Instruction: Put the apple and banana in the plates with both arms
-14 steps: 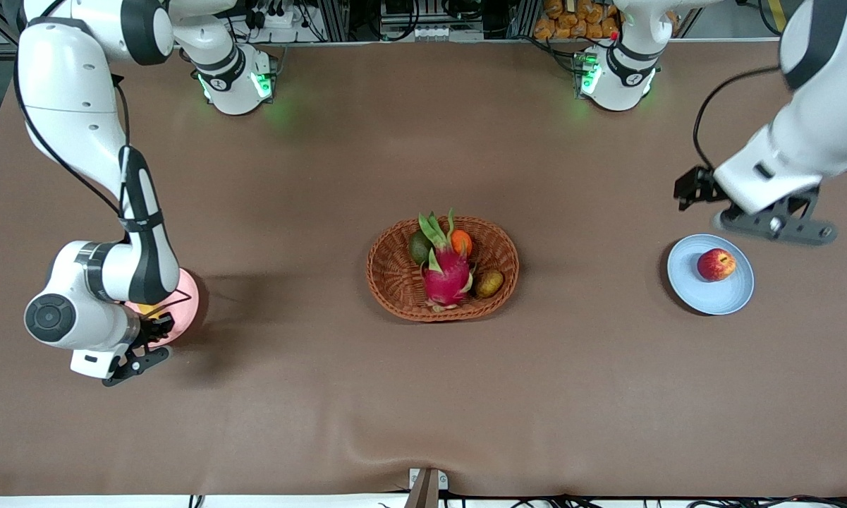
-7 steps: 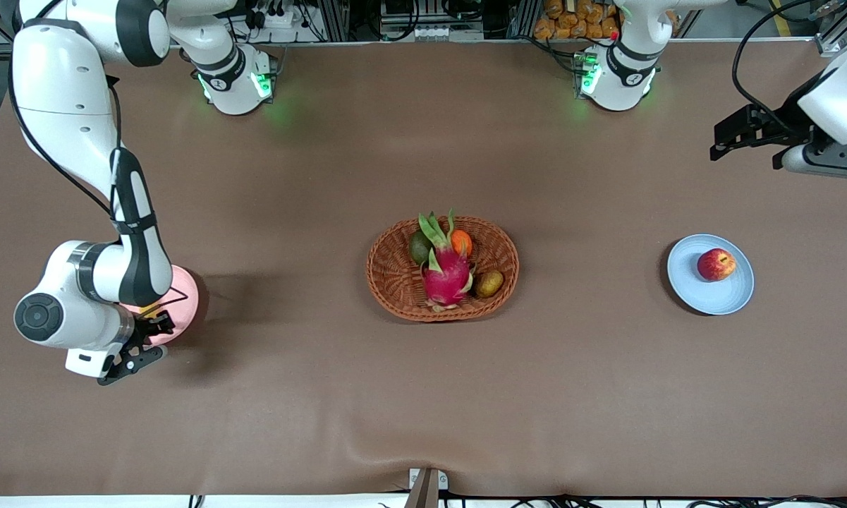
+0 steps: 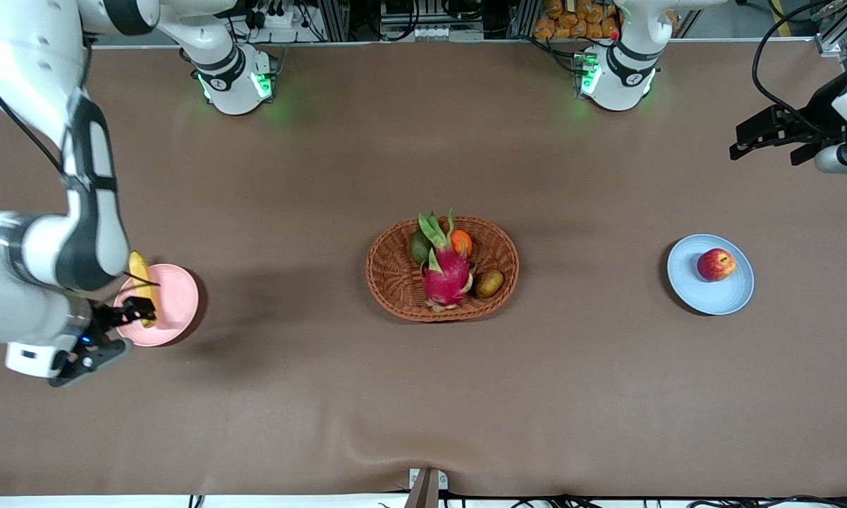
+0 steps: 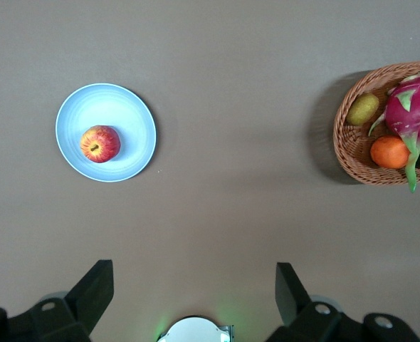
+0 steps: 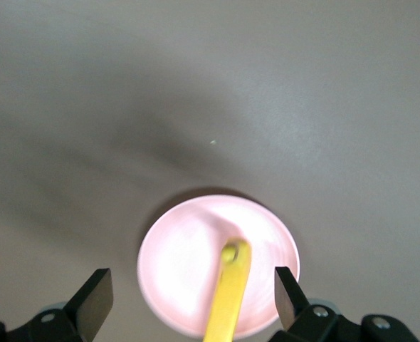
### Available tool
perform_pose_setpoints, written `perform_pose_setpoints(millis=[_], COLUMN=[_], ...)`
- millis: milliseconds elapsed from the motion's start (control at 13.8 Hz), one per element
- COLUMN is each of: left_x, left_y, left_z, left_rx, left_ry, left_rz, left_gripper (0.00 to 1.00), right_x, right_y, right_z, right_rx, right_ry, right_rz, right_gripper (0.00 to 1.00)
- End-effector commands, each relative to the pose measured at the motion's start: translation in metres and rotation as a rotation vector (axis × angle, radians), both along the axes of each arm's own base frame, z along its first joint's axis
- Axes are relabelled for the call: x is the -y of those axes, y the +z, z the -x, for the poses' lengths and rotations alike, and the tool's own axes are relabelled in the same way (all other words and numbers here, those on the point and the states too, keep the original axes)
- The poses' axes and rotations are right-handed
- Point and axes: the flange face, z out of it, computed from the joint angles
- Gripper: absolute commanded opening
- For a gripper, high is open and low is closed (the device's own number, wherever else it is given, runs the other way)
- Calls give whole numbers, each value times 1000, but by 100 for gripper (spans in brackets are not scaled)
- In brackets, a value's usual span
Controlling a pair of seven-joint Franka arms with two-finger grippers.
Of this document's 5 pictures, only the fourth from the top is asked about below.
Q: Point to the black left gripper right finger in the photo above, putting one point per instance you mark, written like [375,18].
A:
[295,306]

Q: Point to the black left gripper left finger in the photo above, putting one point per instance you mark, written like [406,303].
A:
[89,299]

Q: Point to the red yellow apple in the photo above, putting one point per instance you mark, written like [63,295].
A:
[100,144]

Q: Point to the brown table cloth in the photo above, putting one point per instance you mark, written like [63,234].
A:
[231,213]

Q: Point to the brown wicker basket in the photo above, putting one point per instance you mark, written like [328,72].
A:
[352,149]

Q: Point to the orange mandarin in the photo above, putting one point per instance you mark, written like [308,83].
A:
[388,153]

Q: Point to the light blue plate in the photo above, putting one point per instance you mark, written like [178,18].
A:
[124,107]

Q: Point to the brown green kiwi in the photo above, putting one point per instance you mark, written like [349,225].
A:
[362,108]

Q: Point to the pink dragon fruit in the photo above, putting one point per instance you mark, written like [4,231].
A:
[413,107]

